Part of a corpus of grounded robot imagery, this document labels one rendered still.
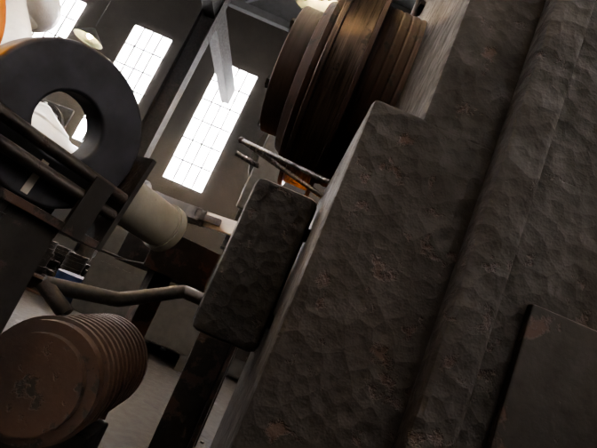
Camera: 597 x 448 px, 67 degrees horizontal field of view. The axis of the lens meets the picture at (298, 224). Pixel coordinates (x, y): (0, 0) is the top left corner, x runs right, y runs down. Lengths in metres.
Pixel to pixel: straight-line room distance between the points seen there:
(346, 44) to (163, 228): 0.47
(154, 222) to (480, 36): 0.42
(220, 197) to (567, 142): 10.86
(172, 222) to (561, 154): 0.44
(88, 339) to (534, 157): 0.49
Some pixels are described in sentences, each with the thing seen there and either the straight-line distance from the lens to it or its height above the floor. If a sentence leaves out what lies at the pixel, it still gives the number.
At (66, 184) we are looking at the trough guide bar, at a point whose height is 0.66.
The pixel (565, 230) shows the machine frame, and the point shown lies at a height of 0.82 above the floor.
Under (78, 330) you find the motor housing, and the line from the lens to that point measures 0.53.
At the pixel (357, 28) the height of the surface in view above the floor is 1.12.
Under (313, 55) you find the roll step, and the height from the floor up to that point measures 1.06.
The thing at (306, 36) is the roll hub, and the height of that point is 1.12.
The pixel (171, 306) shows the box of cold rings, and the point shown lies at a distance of 3.32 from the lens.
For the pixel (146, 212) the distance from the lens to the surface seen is 0.51.
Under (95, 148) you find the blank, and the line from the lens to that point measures 0.49.
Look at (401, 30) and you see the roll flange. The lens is 0.91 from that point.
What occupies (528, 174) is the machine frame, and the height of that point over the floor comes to 0.84.
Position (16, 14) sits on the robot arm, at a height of 0.97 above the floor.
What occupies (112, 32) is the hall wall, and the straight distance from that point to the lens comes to 13.57.
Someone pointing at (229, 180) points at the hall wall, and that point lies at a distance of 11.38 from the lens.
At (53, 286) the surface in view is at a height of 0.55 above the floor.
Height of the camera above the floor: 0.62
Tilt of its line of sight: 11 degrees up
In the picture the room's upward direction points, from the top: 23 degrees clockwise
